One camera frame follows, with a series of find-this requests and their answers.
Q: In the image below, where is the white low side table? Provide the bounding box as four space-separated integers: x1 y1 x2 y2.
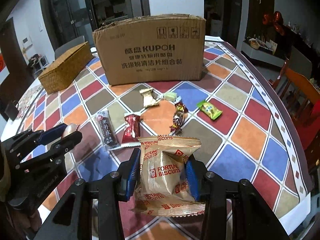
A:
241 41 285 67

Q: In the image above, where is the white shoe rack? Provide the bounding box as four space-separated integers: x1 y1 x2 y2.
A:
28 54 49 78

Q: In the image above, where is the brown cardboard box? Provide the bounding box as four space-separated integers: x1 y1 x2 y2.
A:
93 14 206 86

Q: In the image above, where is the red wooden chair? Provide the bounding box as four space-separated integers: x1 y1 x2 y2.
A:
268 59 319 172

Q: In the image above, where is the black mug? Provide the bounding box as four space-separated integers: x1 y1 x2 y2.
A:
4 100 19 121

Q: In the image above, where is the red garment on chair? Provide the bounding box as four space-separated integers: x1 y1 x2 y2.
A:
296 100 320 150

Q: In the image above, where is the grey chair at right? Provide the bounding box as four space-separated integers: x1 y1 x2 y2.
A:
289 46 312 80

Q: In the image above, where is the red candy packet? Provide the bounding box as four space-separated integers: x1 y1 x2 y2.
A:
121 112 140 147

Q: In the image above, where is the brown twisted candy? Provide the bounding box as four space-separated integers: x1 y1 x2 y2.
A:
170 100 188 133

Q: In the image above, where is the dark fruit leather bar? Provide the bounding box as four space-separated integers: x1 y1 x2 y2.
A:
96 110 120 150

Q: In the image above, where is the floral placemat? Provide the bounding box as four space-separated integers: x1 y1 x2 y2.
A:
17 85 43 119

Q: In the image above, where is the white snack packet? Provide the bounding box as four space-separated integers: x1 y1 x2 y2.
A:
61 124 78 138

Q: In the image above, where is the pale green candy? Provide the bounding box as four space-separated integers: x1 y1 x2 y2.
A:
158 92 182 103

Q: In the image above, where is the gold candy packet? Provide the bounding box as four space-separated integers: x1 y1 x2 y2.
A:
139 88 158 108

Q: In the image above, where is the colourful diamond pattern tablecloth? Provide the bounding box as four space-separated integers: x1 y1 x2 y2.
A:
17 42 311 233

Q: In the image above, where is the woven wicker basket box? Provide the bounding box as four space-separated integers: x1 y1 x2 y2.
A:
38 42 93 94

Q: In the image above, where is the fortune biscuits brown packet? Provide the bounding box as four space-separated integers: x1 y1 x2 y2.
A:
131 135 205 217

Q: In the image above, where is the grey dining chair left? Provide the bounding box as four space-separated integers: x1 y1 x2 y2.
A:
55 35 85 59

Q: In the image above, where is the red foil balloon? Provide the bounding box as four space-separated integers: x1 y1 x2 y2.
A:
263 11 285 36

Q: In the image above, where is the green snack packet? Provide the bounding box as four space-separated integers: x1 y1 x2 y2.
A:
197 100 222 120

